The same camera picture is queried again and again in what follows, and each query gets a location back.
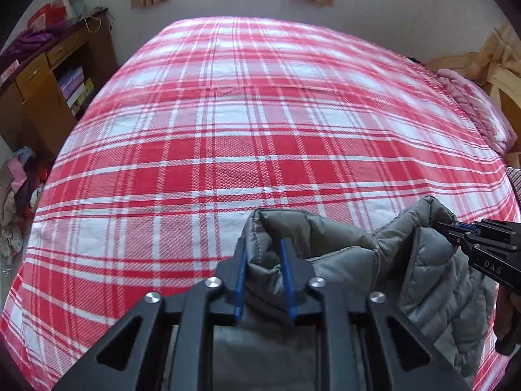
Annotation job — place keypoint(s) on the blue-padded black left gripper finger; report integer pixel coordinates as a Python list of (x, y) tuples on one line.
[(166, 343)]

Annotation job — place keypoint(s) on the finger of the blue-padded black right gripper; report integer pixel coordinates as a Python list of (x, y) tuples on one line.
[(361, 343)]

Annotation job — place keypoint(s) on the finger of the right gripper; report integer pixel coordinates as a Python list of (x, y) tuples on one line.
[(462, 234)]

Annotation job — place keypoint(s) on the grey quilted down jacket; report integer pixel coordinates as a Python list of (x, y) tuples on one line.
[(422, 274)]

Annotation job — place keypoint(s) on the pile of clothes on floor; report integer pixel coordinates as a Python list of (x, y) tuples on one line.
[(23, 178)]

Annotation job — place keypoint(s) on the person hand holding gripper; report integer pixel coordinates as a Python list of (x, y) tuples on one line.
[(507, 321)]

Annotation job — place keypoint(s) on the pink quilted blanket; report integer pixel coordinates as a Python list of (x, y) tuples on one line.
[(489, 120)]

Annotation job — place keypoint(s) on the cream wooden headboard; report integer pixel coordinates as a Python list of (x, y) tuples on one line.
[(503, 88)]

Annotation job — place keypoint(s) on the red white plaid bed sheet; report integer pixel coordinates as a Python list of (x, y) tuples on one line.
[(210, 120)]

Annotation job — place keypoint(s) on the beige drape beside headboard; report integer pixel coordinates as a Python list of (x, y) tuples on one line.
[(501, 48)]

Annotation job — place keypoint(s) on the stack of boxes in desk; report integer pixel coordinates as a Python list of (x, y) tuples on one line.
[(75, 88)]

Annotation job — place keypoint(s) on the brown wooden desk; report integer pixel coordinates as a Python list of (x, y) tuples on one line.
[(34, 111)]

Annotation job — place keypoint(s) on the purple garment on desk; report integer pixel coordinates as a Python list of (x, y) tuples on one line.
[(30, 41)]

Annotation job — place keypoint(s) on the red box on desk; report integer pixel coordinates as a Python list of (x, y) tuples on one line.
[(47, 15)]

